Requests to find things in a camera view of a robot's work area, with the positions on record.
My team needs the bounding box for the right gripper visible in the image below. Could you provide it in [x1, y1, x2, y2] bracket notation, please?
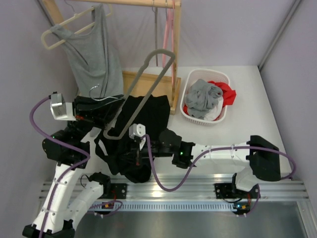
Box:
[114, 139, 174, 166]

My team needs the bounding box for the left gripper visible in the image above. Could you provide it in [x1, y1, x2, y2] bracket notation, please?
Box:
[65, 95, 125, 145]

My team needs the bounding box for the beige hanger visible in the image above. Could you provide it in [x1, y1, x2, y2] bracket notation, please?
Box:
[104, 49, 176, 140]

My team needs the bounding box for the black tank top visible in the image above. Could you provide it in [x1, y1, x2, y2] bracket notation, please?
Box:
[94, 95, 170, 183]

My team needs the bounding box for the white camisole top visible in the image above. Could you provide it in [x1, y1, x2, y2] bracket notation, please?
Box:
[204, 97, 224, 121]

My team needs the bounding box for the light grey tank top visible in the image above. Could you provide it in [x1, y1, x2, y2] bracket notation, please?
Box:
[185, 79, 223, 119]

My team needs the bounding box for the red tank top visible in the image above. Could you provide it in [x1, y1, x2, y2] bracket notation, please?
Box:
[184, 81, 236, 114]

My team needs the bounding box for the pink hanger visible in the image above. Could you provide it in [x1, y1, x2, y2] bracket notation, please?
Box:
[170, 0, 175, 93]
[162, 0, 174, 69]

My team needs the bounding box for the taupe hanger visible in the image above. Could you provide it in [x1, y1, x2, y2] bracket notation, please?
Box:
[151, 0, 159, 67]

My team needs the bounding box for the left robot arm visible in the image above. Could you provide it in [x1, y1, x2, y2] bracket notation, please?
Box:
[22, 92, 123, 238]

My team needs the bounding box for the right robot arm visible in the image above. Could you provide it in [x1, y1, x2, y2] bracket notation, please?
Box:
[119, 129, 281, 197]

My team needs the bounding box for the far grey tank top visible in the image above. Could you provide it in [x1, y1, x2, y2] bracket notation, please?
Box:
[51, 4, 123, 98]

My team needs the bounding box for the cream hanger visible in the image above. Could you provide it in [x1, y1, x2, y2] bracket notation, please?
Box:
[41, 3, 113, 50]

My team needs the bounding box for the wooden clothes rack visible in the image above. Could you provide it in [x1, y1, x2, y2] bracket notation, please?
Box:
[41, 0, 182, 115]

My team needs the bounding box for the white plastic basket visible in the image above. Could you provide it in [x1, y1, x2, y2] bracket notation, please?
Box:
[180, 68, 230, 125]

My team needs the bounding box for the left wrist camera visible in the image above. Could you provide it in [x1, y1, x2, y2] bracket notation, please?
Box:
[50, 92, 76, 121]

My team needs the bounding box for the aluminium mounting rail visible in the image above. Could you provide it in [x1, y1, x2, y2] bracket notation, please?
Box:
[111, 174, 309, 201]

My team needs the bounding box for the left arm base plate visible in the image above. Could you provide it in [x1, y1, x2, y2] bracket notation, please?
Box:
[110, 183, 128, 200]

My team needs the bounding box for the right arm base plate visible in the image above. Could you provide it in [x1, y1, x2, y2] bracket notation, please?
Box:
[214, 183, 236, 199]

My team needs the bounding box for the slotted cable duct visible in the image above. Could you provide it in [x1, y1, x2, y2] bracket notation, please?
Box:
[88, 201, 247, 212]

